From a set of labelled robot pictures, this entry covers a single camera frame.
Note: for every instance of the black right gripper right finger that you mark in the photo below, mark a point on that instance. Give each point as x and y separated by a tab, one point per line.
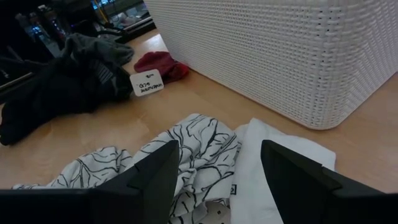
304	193

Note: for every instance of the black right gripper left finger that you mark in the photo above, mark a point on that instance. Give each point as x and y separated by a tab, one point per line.
140	196

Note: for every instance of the plain white towel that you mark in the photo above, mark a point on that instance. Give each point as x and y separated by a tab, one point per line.
252	174

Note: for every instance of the white black-line leaf-print garment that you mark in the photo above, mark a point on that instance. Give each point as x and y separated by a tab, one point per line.
202	146

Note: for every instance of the black garment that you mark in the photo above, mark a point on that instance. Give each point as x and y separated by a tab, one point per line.
62	93

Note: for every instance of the dark red garment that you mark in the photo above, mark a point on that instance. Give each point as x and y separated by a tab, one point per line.
161	63

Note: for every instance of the grey garment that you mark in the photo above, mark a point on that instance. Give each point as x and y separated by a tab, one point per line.
102	49

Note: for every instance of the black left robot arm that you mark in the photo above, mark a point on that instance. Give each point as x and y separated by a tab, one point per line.
71	12

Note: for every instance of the white handwritten label card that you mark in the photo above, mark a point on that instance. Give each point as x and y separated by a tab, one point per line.
146	82

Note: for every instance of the white perforated plastic laundry basket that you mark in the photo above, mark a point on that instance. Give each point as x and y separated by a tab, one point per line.
280	56

